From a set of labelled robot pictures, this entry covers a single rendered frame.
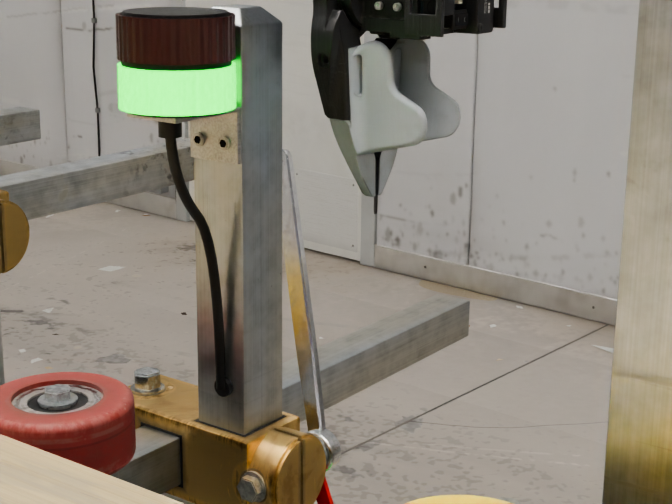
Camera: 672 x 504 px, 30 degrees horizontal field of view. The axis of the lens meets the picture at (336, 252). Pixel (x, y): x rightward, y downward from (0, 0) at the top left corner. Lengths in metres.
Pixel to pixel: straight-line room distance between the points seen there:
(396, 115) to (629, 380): 0.21
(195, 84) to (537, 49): 3.10
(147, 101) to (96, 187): 0.38
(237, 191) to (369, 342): 0.25
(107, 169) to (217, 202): 0.33
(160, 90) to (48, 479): 0.19
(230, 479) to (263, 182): 0.17
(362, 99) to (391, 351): 0.26
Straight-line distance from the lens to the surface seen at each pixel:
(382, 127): 0.70
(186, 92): 0.62
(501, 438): 2.90
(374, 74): 0.70
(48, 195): 0.97
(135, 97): 0.63
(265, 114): 0.68
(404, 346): 0.92
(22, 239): 0.87
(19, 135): 1.28
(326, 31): 0.69
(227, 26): 0.63
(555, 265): 3.77
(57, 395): 0.68
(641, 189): 0.55
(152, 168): 1.04
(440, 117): 0.72
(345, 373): 0.86
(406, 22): 0.67
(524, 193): 3.78
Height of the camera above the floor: 1.16
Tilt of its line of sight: 15 degrees down
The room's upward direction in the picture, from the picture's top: 1 degrees clockwise
